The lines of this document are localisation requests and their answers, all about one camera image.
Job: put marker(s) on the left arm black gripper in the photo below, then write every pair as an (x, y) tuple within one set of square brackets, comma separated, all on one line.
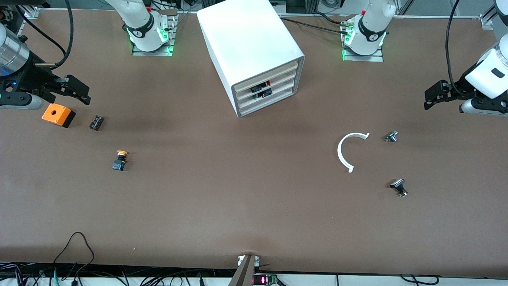
[(458, 88)]

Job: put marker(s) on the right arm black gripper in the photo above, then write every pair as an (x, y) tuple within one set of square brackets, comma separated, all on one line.
[(32, 77)]

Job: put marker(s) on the yellow push button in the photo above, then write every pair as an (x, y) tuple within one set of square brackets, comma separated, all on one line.
[(119, 163)]

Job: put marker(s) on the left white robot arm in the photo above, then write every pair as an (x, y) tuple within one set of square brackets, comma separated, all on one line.
[(490, 75)]

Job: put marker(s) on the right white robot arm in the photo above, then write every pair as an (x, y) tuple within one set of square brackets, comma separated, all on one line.
[(137, 16)]

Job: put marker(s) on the orange button box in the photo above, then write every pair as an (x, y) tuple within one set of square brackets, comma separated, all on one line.
[(47, 115)]

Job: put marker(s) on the green black push button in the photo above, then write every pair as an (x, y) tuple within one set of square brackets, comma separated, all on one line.
[(262, 94)]

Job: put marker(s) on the red black push button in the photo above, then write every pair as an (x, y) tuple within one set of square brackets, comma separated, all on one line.
[(261, 86)]

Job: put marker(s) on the small black terminal block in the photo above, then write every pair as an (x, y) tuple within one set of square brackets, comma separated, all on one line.
[(96, 122)]

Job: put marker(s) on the small metal bolt upper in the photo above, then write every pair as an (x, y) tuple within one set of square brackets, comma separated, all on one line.
[(391, 136)]

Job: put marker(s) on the small metal bolt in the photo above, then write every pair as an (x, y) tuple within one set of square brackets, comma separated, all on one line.
[(391, 136), (397, 184)]

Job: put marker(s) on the small metal bolt lower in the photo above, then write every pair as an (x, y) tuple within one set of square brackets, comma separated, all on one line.
[(397, 184)]

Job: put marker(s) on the white curved plastic piece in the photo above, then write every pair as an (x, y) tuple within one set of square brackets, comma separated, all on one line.
[(339, 153)]

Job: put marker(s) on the red digit display module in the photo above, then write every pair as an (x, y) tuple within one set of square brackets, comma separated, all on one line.
[(264, 280)]

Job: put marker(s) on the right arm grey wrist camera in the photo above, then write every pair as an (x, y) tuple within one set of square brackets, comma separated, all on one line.
[(20, 102)]

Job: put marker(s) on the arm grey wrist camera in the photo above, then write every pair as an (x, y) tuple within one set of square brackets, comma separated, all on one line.
[(484, 108), (20, 102)]

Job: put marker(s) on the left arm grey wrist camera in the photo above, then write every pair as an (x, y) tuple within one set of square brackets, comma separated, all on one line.
[(484, 108)]

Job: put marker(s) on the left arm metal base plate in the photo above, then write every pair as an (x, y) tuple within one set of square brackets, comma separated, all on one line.
[(363, 58)]

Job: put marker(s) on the aluminium frame profile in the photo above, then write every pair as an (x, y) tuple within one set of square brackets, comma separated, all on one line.
[(31, 14), (487, 20)]

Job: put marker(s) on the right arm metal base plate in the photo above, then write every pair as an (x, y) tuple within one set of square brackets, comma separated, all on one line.
[(171, 39)]

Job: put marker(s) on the small white metal bracket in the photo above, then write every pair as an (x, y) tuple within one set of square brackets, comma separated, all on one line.
[(240, 260)]

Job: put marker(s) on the wooden post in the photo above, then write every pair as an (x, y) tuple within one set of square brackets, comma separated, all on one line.
[(244, 274)]

